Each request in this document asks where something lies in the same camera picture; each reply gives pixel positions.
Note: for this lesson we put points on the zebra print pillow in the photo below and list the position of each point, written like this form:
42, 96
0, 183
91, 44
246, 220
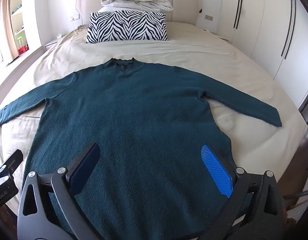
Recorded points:
126, 26

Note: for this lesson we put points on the red box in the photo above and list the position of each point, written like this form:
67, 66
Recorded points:
23, 50

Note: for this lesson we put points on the bed with beige sheet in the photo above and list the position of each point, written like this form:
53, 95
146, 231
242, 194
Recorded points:
194, 55

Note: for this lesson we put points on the white wall shelf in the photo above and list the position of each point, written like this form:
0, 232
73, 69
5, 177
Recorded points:
17, 10

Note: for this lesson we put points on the white bedside table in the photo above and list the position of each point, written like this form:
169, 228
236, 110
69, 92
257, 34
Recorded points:
51, 45

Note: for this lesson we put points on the white folded duvet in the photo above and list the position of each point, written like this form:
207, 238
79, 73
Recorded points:
136, 1

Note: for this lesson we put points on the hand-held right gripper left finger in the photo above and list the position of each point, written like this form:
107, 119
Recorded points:
85, 170

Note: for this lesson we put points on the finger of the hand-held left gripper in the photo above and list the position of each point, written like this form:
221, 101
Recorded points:
12, 158

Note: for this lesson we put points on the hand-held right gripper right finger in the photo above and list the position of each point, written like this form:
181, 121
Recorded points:
216, 170

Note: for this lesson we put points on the dark teal knit sweater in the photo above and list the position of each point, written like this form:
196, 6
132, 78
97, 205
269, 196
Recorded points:
144, 117

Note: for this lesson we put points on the white wall socket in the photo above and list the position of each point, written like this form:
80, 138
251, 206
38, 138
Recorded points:
75, 18

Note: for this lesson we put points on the white wardrobe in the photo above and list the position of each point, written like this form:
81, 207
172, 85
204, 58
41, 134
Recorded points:
264, 17

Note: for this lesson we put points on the beige wall socket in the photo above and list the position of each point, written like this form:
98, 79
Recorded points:
209, 18

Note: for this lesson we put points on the green lamp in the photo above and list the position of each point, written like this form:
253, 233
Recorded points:
19, 40

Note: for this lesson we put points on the beige upholstered headboard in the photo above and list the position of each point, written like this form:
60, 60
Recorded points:
88, 0

